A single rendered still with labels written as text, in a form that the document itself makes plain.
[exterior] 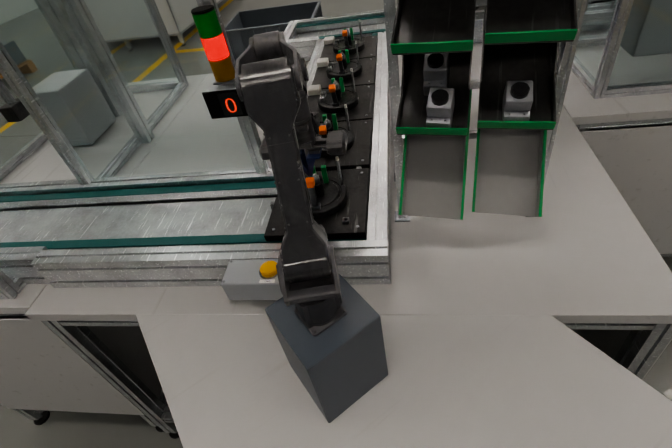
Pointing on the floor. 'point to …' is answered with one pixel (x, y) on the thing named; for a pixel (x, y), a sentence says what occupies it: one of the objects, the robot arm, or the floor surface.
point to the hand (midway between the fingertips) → (308, 163)
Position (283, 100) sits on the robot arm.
